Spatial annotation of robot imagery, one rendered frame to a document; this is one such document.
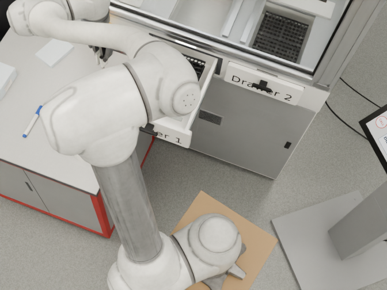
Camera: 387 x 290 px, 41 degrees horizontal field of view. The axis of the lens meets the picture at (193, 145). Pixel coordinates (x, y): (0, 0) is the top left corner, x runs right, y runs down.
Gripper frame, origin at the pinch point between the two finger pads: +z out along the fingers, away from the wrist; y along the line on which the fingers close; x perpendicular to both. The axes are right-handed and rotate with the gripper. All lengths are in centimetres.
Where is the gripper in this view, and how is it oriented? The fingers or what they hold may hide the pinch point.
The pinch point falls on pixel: (101, 58)
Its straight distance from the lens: 181.7
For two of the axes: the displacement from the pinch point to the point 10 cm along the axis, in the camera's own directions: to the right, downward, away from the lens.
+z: -0.8, 4.1, 9.1
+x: -5.9, 7.1, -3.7
